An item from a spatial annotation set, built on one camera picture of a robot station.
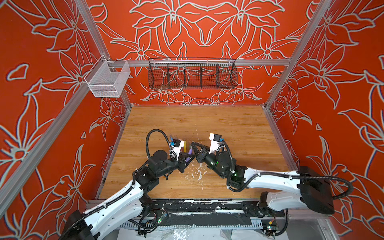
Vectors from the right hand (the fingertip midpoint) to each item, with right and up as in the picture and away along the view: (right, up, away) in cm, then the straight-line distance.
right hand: (187, 146), depth 67 cm
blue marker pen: (-12, -1, +33) cm, 35 cm away
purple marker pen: (+1, -3, +1) cm, 4 cm away
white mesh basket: (-52, +39, +26) cm, 70 cm away
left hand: (+3, -5, +3) cm, 6 cm away
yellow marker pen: (-1, 0, -2) cm, 2 cm away
